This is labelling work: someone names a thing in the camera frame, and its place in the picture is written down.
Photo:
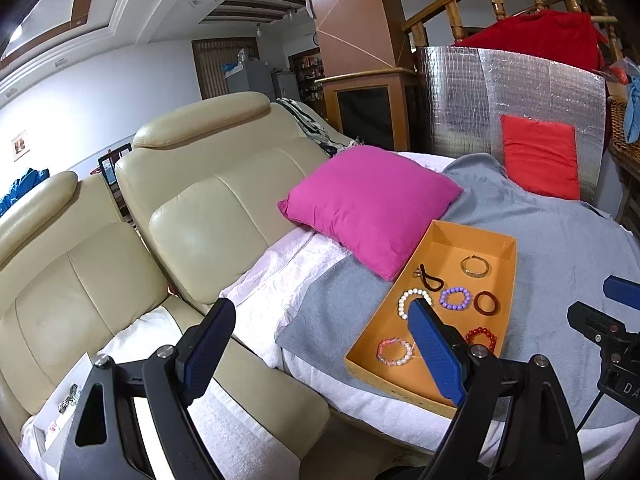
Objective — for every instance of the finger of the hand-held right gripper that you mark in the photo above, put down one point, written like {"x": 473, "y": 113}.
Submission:
{"x": 595, "y": 322}
{"x": 625, "y": 289}

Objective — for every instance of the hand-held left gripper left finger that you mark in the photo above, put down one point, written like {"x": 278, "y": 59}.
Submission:
{"x": 210, "y": 340}

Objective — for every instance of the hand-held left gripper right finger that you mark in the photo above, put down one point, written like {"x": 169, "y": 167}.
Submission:
{"x": 435, "y": 350}

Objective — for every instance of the dark red bangle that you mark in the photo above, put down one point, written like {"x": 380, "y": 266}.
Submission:
{"x": 477, "y": 305}

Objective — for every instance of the orange cardboard box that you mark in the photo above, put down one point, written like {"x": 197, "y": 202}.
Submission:
{"x": 450, "y": 245}

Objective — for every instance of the gold bangle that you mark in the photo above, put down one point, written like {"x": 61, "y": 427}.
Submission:
{"x": 475, "y": 274}

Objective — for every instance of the white towel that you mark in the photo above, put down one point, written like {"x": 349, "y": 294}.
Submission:
{"x": 235, "y": 425}

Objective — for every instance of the grey blanket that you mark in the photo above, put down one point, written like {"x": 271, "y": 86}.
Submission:
{"x": 550, "y": 240}

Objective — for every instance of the beige leather sofa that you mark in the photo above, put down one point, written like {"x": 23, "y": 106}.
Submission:
{"x": 210, "y": 200}

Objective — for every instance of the red pillow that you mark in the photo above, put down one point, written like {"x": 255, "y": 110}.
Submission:
{"x": 540, "y": 160}

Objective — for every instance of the pink pillow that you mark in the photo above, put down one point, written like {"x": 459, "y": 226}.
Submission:
{"x": 370, "y": 200}

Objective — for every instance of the wicker basket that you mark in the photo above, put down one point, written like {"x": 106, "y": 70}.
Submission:
{"x": 617, "y": 125}

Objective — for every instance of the blue cloth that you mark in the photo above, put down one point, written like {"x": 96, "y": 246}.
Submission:
{"x": 20, "y": 185}
{"x": 632, "y": 110}

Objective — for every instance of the striped cloth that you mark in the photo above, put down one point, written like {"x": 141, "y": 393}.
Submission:
{"x": 310, "y": 125}

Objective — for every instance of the silver insulation sheet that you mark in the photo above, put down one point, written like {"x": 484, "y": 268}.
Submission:
{"x": 460, "y": 100}

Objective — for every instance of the wooden cabinet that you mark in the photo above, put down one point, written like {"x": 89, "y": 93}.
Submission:
{"x": 400, "y": 90}

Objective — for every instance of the grey refrigerator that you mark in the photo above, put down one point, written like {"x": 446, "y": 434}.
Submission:
{"x": 285, "y": 85}
{"x": 250, "y": 80}

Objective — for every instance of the red cloth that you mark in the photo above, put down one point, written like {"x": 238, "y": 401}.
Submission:
{"x": 540, "y": 35}

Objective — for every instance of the wooden door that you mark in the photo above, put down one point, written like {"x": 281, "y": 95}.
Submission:
{"x": 210, "y": 70}

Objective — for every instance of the shelf with bottles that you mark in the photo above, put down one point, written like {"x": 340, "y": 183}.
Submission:
{"x": 307, "y": 75}

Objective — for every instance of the wooden stair railing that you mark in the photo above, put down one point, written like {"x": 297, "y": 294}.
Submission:
{"x": 450, "y": 2}

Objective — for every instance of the brown panelled pillar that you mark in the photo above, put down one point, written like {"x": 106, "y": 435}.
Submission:
{"x": 350, "y": 10}

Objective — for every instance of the framed wall picture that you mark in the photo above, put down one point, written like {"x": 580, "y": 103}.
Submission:
{"x": 19, "y": 146}

